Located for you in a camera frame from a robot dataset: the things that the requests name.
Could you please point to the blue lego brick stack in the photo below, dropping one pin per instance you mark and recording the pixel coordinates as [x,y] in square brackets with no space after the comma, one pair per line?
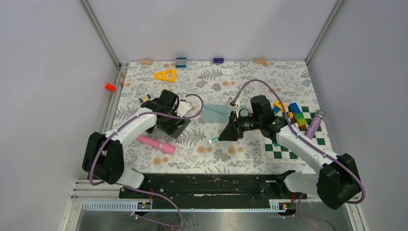
[181,62]

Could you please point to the orange red cap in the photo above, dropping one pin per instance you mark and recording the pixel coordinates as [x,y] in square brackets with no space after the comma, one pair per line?
[110,87]

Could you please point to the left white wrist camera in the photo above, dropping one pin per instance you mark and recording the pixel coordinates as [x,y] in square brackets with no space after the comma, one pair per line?
[183,108]

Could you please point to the grey lego baseplate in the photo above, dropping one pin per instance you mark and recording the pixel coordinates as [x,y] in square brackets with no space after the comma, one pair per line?
[175,137]

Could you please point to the rainbow lego brick stack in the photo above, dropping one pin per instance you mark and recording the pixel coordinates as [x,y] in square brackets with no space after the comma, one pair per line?
[297,115]

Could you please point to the green white glue stick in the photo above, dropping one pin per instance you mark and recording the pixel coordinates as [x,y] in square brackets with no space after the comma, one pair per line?
[214,140]

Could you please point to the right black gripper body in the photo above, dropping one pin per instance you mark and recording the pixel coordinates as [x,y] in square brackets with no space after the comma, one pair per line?
[246,123]

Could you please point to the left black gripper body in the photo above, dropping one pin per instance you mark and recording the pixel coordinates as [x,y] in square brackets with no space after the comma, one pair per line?
[171,124]

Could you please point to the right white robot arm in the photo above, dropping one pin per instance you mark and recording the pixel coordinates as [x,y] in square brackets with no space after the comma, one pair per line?
[336,179]

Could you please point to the wooden cylinder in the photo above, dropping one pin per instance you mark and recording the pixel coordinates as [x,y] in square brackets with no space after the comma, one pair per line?
[146,62]
[261,62]

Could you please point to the dark purple lego brick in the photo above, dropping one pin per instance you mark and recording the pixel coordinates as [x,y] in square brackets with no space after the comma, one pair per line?
[218,60]

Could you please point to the yellow triangle toy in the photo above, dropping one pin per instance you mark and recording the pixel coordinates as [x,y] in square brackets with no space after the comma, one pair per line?
[167,75]

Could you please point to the green white chessboard mat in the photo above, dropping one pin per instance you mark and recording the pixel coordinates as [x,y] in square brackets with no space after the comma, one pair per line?
[281,154]

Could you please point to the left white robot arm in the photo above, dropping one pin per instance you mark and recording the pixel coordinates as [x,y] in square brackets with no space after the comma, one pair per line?
[104,155]

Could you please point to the light blue envelope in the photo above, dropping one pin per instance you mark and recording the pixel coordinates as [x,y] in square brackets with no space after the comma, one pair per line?
[217,113]

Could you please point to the wooden toy car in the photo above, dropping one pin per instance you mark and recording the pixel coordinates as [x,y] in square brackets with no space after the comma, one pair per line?
[144,98]

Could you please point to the left wooden cylinder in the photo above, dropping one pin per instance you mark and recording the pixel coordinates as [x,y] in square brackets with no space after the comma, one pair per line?
[146,62]

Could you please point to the right wooden cylinder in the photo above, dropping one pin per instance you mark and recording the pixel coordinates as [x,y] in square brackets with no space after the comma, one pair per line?
[261,62]

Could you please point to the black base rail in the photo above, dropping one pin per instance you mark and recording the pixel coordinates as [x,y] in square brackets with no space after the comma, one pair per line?
[219,191]

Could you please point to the floral table mat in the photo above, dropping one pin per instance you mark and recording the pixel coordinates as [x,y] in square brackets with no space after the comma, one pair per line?
[209,83]

